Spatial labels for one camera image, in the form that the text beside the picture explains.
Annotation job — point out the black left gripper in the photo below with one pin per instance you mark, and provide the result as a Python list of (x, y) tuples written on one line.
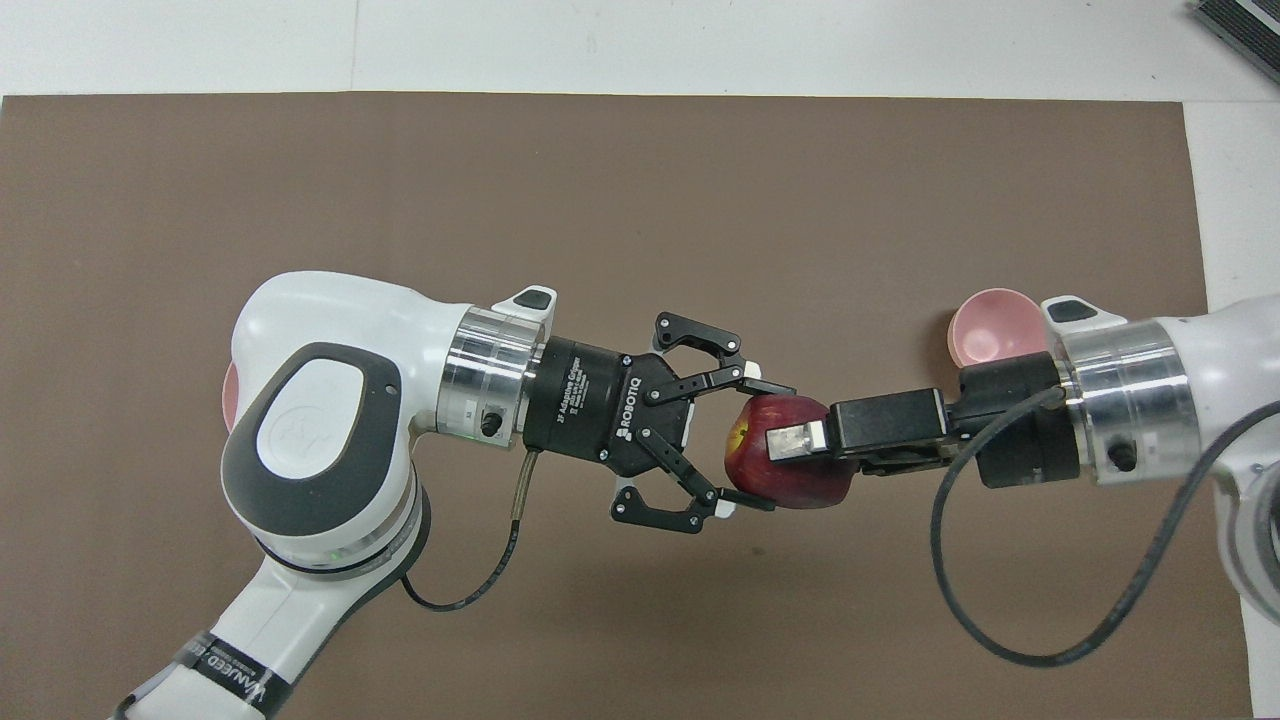
[(600, 405)]

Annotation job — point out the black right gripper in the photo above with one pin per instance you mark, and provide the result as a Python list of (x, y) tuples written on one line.
[(1020, 430)]

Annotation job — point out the red apple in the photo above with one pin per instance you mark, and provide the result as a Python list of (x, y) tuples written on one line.
[(790, 480)]

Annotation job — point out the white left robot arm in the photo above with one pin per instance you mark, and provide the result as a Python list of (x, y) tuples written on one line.
[(330, 330)]

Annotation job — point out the pink bowl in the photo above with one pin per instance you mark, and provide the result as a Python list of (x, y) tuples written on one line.
[(990, 325)]

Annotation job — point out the pink plate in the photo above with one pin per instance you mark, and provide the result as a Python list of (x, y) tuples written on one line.
[(230, 395)]

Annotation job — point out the brown table mat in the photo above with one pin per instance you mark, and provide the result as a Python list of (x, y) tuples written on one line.
[(640, 200)]

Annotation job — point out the dark ribbed device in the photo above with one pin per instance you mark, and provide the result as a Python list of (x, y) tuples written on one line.
[(1245, 25)]

